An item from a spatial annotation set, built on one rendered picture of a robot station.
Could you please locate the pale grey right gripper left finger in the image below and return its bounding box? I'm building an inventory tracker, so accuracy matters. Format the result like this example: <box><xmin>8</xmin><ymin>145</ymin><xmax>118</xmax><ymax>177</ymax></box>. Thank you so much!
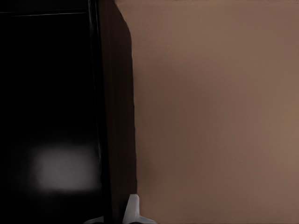
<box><xmin>84</xmin><ymin>216</ymin><xmax>103</xmax><ymax>224</ymax></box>

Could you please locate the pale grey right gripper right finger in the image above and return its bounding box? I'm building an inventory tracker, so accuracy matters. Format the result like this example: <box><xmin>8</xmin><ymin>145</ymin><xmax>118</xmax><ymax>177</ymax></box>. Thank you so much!
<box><xmin>123</xmin><ymin>194</ymin><xmax>156</xmax><ymax>224</ymax></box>

